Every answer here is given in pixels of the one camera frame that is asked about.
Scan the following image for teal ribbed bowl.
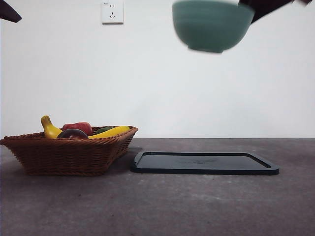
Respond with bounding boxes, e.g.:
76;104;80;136
172;0;255;54

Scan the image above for dark purple plum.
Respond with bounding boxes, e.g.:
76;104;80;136
57;128;89;140

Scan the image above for yellow banana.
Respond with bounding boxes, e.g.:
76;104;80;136
40;115;131;139

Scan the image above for red apple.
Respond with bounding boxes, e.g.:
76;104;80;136
61;121;94;136

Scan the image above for green vegetable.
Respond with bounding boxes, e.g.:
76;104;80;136
93;126;115;135

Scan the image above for brown wicker basket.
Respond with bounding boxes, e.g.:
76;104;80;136
0;125;139;177

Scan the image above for black rectangular tray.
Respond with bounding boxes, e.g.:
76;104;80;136
129;151;281;176

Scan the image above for white wall socket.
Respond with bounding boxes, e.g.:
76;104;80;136
102;0;124;25

